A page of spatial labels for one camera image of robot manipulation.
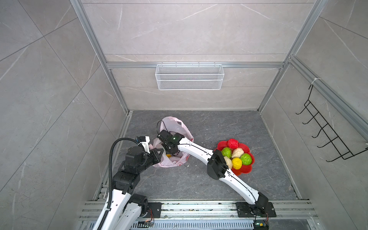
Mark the pink plastic bag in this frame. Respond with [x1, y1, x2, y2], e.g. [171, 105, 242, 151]
[149, 117, 194, 168]

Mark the green fake kiwi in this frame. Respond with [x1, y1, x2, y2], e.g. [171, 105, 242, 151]
[221, 147, 232, 159]

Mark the cream fake fruit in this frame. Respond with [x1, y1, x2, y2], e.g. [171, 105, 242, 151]
[224, 156, 233, 169]
[232, 148, 244, 158]

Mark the yellow fake lemon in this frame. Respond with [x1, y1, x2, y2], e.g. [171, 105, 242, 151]
[232, 158, 242, 170]

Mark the green fake lime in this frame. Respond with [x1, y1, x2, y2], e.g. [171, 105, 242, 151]
[240, 153, 253, 165]

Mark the red flower-shaped bowl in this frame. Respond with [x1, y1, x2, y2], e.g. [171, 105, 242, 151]
[217, 141, 255, 175]

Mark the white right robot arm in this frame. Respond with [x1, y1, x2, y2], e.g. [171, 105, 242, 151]
[158, 130, 268, 214]

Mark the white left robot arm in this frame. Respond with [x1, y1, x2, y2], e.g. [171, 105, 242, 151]
[94, 136, 163, 230]

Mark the white wire mesh basket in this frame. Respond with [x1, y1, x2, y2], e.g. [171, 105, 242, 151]
[155, 64, 225, 91]

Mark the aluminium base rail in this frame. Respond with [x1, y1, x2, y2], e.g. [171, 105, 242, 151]
[83, 199, 318, 230]

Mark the black wire hook rack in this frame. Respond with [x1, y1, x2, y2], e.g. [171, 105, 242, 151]
[295, 84, 368, 163]

